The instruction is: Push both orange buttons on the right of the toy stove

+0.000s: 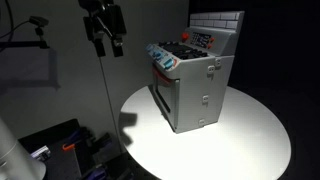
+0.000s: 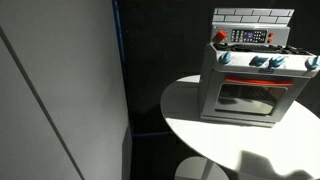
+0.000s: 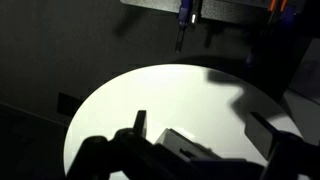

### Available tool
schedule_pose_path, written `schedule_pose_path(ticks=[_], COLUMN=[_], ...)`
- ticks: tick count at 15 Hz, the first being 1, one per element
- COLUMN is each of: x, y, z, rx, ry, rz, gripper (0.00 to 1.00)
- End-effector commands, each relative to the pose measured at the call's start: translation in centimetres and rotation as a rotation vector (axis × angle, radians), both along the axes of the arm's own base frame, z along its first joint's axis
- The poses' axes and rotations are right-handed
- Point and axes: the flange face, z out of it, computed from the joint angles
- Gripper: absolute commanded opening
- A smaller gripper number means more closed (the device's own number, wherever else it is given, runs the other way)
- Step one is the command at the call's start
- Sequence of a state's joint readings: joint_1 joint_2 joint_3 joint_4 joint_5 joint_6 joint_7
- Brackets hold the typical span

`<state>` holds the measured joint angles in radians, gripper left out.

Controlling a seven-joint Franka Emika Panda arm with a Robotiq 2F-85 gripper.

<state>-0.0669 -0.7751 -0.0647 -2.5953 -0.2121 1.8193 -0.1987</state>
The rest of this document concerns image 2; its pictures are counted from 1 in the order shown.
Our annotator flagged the blue stove knob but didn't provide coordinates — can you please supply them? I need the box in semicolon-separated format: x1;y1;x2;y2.
305;55;320;71
269;55;287;69
249;55;270;67
218;50;233;66

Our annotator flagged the white round table foot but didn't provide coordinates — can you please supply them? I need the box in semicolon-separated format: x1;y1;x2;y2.
174;156;231;180

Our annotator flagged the blue tape strip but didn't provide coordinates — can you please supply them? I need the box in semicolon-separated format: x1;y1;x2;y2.
111;0;174;138

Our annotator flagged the grey toy stove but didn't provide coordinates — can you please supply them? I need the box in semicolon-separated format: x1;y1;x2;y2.
198;7;320;129

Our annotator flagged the black stove keypad panel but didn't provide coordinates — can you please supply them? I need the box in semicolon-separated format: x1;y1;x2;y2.
230;29;268;44

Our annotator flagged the red stove dial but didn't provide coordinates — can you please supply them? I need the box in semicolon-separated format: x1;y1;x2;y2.
213;29;228;43

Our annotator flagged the red oven door handle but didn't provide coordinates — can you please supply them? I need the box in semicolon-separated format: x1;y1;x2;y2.
223;76;295;87

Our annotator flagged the black burner grate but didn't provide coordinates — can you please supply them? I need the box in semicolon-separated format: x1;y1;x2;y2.
213;42;313;56

